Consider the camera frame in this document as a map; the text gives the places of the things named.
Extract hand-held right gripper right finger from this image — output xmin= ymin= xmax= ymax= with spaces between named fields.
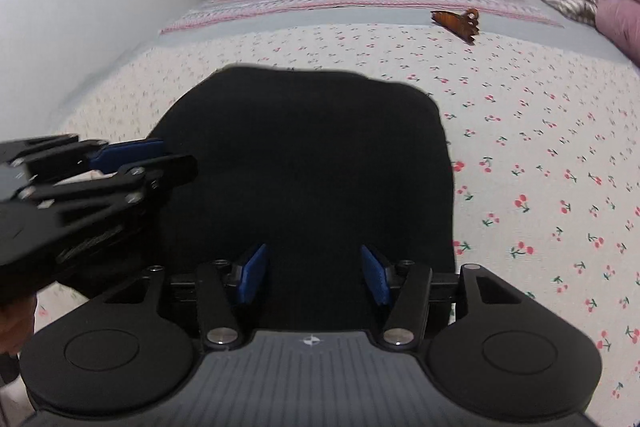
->
xmin=361 ymin=244 xmax=523 ymax=352

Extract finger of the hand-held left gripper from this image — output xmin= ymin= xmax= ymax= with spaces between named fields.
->
xmin=20 ymin=154 xmax=198 ymax=228
xmin=0 ymin=134 xmax=166 ymax=185

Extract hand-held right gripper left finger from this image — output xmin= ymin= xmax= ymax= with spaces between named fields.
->
xmin=102 ymin=243 xmax=271 ymax=352

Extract black pants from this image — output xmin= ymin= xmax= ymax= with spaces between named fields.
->
xmin=65 ymin=66 xmax=458 ymax=333

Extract person's left hand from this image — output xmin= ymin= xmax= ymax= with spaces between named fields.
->
xmin=0 ymin=294 xmax=37 ymax=355

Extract cherry print bed sheet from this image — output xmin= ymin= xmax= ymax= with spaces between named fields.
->
xmin=35 ymin=23 xmax=640 ymax=427

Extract brown hair claw clip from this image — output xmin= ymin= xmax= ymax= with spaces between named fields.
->
xmin=431 ymin=7 xmax=481 ymax=44

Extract grey bed sheet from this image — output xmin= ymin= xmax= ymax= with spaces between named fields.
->
xmin=50 ymin=0 xmax=640 ymax=148

